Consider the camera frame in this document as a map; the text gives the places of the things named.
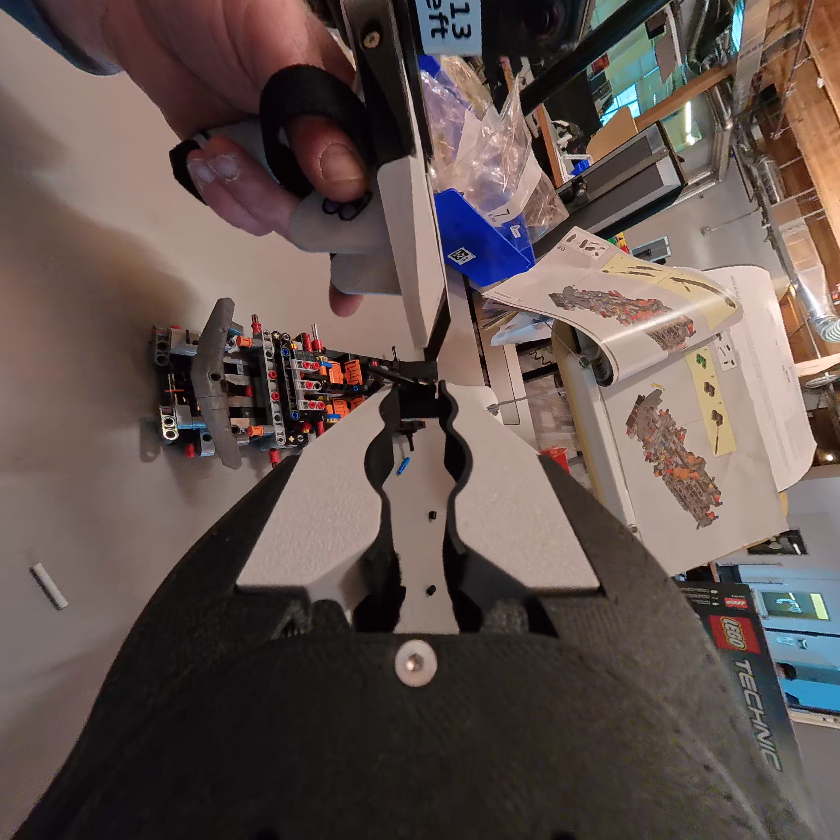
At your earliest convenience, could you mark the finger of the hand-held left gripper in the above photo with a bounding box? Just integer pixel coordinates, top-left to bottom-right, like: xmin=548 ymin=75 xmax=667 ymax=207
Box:
xmin=377 ymin=154 xmax=454 ymax=358

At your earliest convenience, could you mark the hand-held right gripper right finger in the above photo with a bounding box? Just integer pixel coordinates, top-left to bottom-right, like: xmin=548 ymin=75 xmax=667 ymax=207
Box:
xmin=436 ymin=379 xmax=601 ymax=634

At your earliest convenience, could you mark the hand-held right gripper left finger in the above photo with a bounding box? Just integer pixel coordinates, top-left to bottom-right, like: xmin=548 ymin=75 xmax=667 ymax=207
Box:
xmin=235 ymin=381 xmax=404 ymax=634

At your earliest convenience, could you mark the partly built lego car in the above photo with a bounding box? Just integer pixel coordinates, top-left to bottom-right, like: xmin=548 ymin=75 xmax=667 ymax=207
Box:
xmin=151 ymin=297 xmax=395 ymax=470

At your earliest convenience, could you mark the lego instruction booklet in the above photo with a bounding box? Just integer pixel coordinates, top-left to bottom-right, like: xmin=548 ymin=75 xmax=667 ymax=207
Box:
xmin=482 ymin=226 xmax=791 ymax=578

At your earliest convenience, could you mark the black lego set box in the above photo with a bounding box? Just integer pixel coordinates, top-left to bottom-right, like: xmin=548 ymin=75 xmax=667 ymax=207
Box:
xmin=676 ymin=581 xmax=805 ymax=775

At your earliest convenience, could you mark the person's left hand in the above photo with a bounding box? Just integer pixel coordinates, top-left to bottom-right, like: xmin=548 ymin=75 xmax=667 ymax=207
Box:
xmin=101 ymin=0 xmax=371 ymax=319

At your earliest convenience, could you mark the blue parts bin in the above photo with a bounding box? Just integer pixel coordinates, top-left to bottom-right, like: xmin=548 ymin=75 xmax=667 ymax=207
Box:
xmin=416 ymin=52 xmax=539 ymax=288

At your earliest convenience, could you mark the pile of clear parts bags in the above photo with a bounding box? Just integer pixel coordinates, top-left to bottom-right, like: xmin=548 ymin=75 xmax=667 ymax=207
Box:
xmin=420 ymin=56 xmax=572 ymax=231

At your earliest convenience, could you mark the grey black equipment case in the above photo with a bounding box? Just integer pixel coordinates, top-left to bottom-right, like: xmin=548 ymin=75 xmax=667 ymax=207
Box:
xmin=558 ymin=121 xmax=686 ymax=224

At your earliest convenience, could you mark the small white tube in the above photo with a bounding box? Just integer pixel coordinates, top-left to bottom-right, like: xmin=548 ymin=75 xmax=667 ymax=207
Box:
xmin=29 ymin=563 xmax=68 ymax=611

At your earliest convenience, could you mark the white task sheet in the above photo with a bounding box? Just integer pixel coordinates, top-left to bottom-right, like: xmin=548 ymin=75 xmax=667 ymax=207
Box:
xmin=712 ymin=264 xmax=818 ymax=493

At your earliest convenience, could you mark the silver ventilation duct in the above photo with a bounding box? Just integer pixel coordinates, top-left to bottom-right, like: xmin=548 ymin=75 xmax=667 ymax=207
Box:
xmin=742 ymin=98 xmax=840 ymax=336

